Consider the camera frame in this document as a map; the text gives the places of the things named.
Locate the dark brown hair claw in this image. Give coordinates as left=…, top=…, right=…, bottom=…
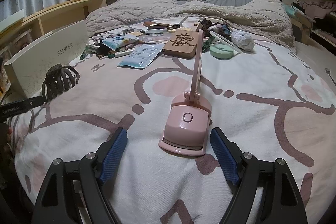
left=41, top=64, right=80, bottom=103

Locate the pink clip lamp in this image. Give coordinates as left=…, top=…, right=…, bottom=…
left=158, top=30, right=212, bottom=157

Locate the person left hand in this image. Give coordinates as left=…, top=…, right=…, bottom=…
left=0, top=122, right=13, bottom=150

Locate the white cardboard shoe box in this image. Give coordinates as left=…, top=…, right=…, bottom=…
left=4, top=20, right=88, bottom=98

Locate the wooden side shelf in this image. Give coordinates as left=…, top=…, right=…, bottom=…
left=1, top=0, right=118, bottom=64

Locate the cartoon print bed sheet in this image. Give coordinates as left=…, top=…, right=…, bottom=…
left=11, top=35, right=335, bottom=223

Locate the blue white mask pack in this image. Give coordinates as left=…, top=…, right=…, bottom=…
left=118, top=43, right=165, bottom=69

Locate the metal back scratcher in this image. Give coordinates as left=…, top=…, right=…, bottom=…
left=325, top=68, right=336, bottom=86

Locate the brown leather wallet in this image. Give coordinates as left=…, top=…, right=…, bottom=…
left=143, top=21, right=171, bottom=28

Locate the mint green round case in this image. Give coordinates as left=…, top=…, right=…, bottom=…
left=210, top=44, right=234, bottom=60

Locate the wooden carved plaque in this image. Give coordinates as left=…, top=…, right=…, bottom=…
left=163, top=30, right=198, bottom=59

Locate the light blue yarn ball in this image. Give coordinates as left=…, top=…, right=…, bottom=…
left=231, top=30, right=255, bottom=52

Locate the beige textured blanket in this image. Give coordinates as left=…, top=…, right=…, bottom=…
left=86, top=0, right=296, bottom=51

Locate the wardrobe with clothes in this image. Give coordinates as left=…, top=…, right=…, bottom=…
left=291, top=0, right=335, bottom=53

